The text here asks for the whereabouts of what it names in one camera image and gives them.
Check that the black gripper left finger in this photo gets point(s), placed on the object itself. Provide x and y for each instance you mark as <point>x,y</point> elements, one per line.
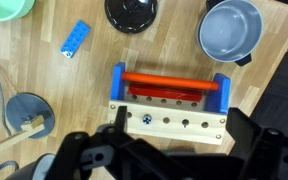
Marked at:
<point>121,116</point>

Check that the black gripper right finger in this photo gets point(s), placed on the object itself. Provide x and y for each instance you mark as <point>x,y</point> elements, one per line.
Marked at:
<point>250,133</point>

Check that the wooden blue toy toolbox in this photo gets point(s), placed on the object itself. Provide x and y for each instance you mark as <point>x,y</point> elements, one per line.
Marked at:
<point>175,130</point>

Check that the blue toy building brick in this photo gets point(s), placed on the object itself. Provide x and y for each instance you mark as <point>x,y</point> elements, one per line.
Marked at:
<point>74,39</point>

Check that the black round pot lid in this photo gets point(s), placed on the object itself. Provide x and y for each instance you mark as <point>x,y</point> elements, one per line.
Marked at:
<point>130,18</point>

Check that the grey rounded device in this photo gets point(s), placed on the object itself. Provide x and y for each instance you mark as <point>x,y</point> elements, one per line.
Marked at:
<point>30,170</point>

